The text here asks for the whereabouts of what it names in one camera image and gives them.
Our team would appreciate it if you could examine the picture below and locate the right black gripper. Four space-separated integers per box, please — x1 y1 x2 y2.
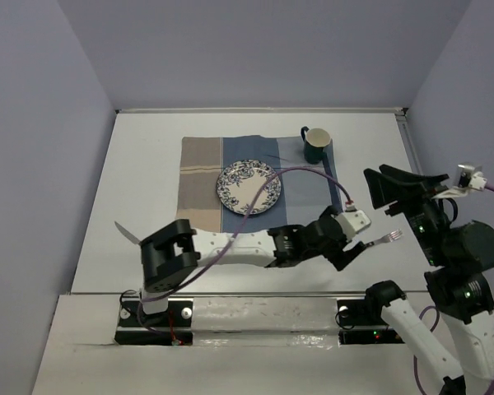
361 161 448 263

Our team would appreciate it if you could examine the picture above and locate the silver fork dark handle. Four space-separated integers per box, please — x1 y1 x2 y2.
365 229 403 248

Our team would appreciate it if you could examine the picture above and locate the blue beige cloth placemat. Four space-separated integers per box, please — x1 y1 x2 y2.
176 135 343 233

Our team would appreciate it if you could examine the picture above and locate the dark green mug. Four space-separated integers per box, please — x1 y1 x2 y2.
301 126 332 165

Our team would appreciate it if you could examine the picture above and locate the blue floral ceramic plate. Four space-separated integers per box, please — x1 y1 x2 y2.
216 160 282 215

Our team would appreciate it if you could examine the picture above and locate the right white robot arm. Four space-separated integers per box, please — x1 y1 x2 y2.
362 164 494 394

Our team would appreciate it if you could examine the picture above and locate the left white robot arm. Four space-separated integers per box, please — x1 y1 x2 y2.
137 206 371 325

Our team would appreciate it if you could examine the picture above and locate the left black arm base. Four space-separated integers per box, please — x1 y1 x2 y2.
114 290 193 346

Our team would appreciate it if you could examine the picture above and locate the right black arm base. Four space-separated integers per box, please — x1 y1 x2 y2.
334 298 403 346

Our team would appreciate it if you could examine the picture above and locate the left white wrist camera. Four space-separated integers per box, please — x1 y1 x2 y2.
335 200 371 241

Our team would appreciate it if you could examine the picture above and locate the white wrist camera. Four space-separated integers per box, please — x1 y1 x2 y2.
335 200 371 241
433 162 487 200

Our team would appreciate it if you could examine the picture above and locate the metal table edge rail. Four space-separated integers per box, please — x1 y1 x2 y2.
115 107 404 115

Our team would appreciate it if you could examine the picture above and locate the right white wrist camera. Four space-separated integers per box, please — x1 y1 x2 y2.
433 162 487 200

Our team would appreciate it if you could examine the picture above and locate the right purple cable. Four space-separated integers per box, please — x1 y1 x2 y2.
413 183 494 395

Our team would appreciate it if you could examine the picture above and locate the silver knife dark handle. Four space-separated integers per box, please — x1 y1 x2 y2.
114 221 141 245

